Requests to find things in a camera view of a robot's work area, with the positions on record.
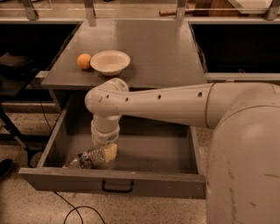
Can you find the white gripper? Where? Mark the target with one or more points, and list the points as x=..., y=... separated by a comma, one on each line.
x=104, y=136

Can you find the clear plastic water bottle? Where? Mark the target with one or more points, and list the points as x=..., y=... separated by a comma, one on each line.
x=88, y=159

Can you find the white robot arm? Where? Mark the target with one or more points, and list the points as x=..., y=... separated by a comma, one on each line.
x=243, y=166

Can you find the open grey drawer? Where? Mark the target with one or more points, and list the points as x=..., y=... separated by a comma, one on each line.
x=157, y=156

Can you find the white bowl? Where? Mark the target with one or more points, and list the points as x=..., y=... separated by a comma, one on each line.
x=110, y=62

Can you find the orange fruit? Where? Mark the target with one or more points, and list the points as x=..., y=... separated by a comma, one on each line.
x=83, y=61

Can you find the grey metal cabinet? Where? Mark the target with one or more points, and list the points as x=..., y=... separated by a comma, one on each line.
x=165, y=77

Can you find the black chair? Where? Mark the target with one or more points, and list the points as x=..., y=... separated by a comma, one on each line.
x=16, y=72

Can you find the wooden stick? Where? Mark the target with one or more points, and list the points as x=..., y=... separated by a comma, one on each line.
x=165, y=13

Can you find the black drawer handle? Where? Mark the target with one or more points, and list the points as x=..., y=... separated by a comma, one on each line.
x=117, y=187

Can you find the metal frame rail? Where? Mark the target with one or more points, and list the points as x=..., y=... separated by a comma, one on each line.
x=262, y=77

